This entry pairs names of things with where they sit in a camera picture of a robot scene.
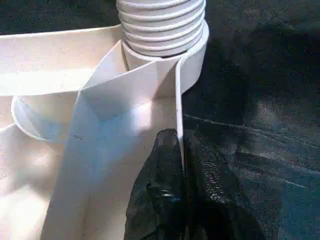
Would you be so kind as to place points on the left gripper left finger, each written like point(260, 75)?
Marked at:
point(160, 200)

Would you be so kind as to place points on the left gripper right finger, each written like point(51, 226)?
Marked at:
point(215, 205)

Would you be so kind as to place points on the white plastic table leg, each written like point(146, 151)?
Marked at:
point(162, 25)

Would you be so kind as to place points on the white plastic table top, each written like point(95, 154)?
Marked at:
point(50, 62)

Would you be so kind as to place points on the black work mat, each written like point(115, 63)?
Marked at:
point(262, 75)

